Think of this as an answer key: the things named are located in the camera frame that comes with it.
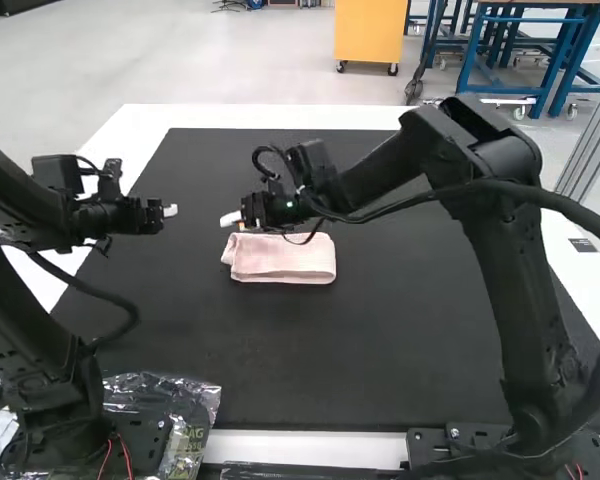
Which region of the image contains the grey aluminium post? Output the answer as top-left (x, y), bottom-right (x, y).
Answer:
top-left (554, 69), bottom-right (600, 201)

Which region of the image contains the pale towel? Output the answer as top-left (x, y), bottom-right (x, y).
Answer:
top-left (219, 230), bottom-right (339, 286)

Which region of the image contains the silver foil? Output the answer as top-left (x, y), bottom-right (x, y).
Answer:
top-left (0, 372), bottom-right (222, 480)

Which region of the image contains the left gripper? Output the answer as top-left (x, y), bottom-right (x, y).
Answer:
top-left (107, 194), bottom-right (181, 236)

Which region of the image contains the black mat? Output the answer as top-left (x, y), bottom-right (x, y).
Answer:
top-left (49, 127), bottom-right (600, 432)

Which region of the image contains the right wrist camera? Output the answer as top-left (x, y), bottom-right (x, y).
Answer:
top-left (285, 139), bottom-right (334, 181)

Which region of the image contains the blue frame workbench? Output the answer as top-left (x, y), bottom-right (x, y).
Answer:
top-left (407, 0), bottom-right (481, 70)
top-left (454, 0), bottom-right (600, 121)

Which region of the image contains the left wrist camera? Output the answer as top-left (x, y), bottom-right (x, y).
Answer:
top-left (31, 154), bottom-right (85, 194)

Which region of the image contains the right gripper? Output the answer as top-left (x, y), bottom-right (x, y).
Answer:
top-left (219, 191), bottom-right (314, 232)

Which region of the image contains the dark base panel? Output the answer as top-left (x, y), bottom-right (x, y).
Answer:
top-left (404, 424), bottom-right (600, 480)
top-left (219, 459), bottom-right (411, 480)
top-left (112, 417), bottom-right (175, 475)

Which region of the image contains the yellow wheeled cart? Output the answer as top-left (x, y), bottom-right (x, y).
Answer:
top-left (333, 0), bottom-right (410, 77)

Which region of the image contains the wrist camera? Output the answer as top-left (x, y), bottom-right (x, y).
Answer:
top-left (285, 139), bottom-right (334, 181)
top-left (31, 154), bottom-right (85, 194)

